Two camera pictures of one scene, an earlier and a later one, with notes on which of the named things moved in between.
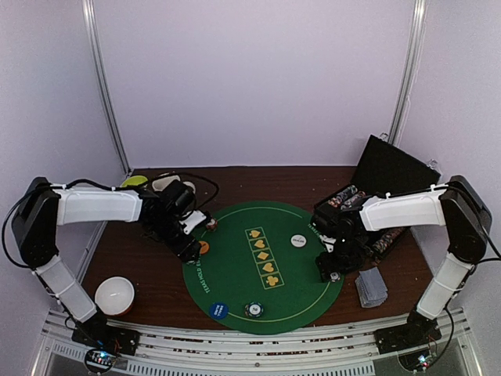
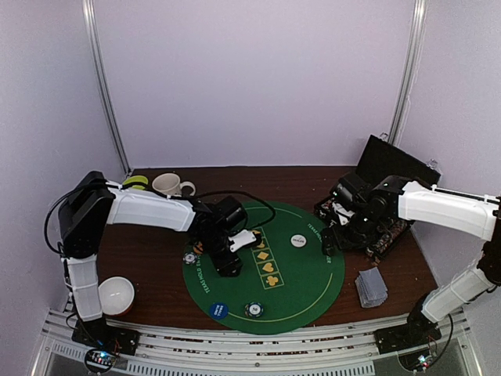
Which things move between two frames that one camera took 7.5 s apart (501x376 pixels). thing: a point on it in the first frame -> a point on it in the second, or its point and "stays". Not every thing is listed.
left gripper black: (184, 250) -> (225, 267)
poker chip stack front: (254, 309) stays
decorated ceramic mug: (163, 180) stays
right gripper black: (332, 262) -> (330, 240)
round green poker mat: (258, 271) stays
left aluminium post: (97, 58) stays
